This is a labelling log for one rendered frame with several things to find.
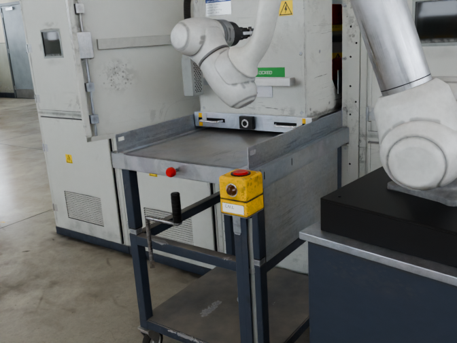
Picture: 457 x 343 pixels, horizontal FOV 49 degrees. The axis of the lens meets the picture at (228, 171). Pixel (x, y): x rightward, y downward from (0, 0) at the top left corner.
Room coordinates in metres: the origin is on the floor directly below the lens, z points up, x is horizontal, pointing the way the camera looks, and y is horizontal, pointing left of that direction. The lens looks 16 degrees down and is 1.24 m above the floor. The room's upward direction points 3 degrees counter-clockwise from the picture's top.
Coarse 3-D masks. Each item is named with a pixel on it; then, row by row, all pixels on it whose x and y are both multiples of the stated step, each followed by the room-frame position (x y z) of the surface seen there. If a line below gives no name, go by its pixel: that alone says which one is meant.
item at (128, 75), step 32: (96, 0) 2.07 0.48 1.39; (128, 0) 2.14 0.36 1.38; (160, 0) 2.21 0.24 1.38; (96, 32) 2.06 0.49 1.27; (128, 32) 2.13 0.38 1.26; (160, 32) 2.20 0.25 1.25; (96, 64) 2.05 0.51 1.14; (128, 64) 2.12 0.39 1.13; (160, 64) 2.19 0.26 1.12; (96, 96) 2.04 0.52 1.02; (128, 96) 2.11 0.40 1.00; (160, 96) 2.19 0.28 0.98; (96, 128) 2.01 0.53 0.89; (128, 128) 2.10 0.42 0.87
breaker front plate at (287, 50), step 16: (240, 0) 1.93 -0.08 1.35; (256, 0) 1.89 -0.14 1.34; (304, 0) 1.78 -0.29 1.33; (208, 16) 2.02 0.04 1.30; (224, 16) 1.97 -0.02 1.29; (240, 16) 1.93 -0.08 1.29; (288, 16) 1.81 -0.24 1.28; (304, 16) 1.78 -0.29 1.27; (288, 32) 1.81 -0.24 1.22; (304, 32) 1.78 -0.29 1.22; (272, 48) 1.85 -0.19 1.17; (288, 48) 1.81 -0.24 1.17; (304, 48) 1.78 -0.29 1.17; (272, 64) 1.85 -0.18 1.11; (288, 64) 1.81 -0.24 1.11; (304, 64) 1.78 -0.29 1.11; (304, 80) 1.78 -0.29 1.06; (208, 96) 2.03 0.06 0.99; (256, 96) 1.90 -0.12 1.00; (272, 96) 1.86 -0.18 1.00; (288, 96) 1.82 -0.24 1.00; (304, 96) 1.78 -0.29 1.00; (224, 112) 1.99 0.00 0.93; (240, 112) 1.94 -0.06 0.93; (256, 112) 1.90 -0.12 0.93; (272, 112) 1.86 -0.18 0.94; (288, 112) 1.82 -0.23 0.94; (304, 112) 1.78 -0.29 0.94
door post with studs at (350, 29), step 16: (352, 16) 1.92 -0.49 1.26; (352, 32) 1.92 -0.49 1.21; (352, 48) 1.92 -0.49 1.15; (352, 64) 1.92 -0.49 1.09; (352, 80) 1.91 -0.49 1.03; (352, 96) 1.91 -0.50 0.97; (352, 112) 1.91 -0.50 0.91; (352, 128) 1.91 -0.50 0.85; (352, 144) 1.91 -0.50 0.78; (352, 160) 1.91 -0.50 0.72; (352, 176) 1.91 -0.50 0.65
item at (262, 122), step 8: (200, 112) 2.05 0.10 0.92; (208, 112) 2.02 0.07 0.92; (216, 112) 2.01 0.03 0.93; (216, 120) 2.00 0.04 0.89; (224, 120) 1.98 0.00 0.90; (232, 120) 1.95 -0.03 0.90; (256, 120) 1.89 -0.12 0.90; (264, 120) 1.87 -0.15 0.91; (272, 120) 1.85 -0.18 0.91; (280, 120) 1.83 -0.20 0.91; (288, 120) 1.80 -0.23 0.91; (296, 120) 1.79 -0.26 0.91; (312, 120) 1.75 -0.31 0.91; (232, 128) 1.96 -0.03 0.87; (256, 128) 1.89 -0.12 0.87; (264, 128) 1.87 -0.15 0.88; (272, 128) 1.85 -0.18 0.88; (280, 128) 1.83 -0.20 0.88; (288, 128) 1.81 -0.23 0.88
